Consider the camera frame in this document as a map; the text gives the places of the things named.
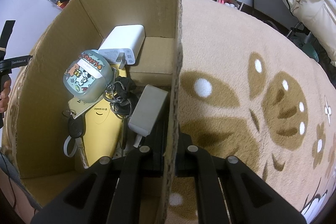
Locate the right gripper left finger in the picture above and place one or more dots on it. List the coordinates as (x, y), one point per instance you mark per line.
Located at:
(110, 191)

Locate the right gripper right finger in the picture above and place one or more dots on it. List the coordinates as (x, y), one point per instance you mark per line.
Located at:
(228, 191)

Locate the green yellow oval remote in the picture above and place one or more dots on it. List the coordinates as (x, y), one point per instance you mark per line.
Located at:
(102, 129)

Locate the cardboard box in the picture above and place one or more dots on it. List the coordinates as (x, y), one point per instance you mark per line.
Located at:
(38, 98)

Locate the light blue power bank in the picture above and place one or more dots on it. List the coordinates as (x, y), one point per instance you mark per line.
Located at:
(69, 147)

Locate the cartoon earbuds case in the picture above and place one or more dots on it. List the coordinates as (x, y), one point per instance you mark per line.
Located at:
(88, 76)

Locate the small grey square charger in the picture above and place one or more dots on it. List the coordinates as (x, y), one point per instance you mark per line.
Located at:
(146, 112)

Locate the key bunch with tag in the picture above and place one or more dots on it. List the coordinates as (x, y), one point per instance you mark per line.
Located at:
(120, 94)

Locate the large white power adapter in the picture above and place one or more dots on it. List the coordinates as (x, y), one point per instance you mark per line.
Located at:
(123, 45)

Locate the white tv remote control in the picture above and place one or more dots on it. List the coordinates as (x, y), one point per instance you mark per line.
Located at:
(124, 145)

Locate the person's hand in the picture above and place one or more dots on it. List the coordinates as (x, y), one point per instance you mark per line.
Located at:
(5, 96)

